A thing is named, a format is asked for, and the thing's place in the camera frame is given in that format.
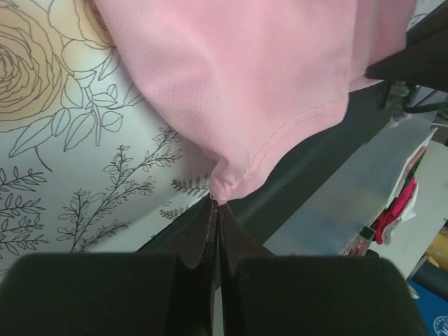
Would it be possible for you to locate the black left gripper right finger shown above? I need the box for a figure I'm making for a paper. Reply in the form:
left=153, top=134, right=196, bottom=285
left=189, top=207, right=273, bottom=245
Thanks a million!
left=218, top=206, right=427, bottom=335

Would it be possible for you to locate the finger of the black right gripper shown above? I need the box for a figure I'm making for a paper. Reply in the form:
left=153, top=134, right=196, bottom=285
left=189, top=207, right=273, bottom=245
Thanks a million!
left=366, top=1, right=447, bottom=88

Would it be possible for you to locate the floral table cloth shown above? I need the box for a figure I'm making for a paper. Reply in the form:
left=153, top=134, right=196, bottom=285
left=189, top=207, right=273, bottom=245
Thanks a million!
left=1, top=1, right=213, bottom=274

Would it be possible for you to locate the pink t shirt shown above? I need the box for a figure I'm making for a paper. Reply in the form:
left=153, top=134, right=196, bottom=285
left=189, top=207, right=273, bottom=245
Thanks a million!
left=96, top=1, right=416, bottom=204

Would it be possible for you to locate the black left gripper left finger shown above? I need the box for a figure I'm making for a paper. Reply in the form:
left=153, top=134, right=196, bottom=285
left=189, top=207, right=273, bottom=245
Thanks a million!
left=1, top=201, right=218, bottom=335

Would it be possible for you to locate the aluminium frame rail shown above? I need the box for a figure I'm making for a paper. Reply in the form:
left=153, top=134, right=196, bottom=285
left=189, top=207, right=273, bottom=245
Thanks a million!
left=264, top=112, right=435, bottom=256

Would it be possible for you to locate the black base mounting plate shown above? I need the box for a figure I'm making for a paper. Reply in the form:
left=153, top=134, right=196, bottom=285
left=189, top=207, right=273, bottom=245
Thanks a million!
left=229, top=81, right=406, bottom=243

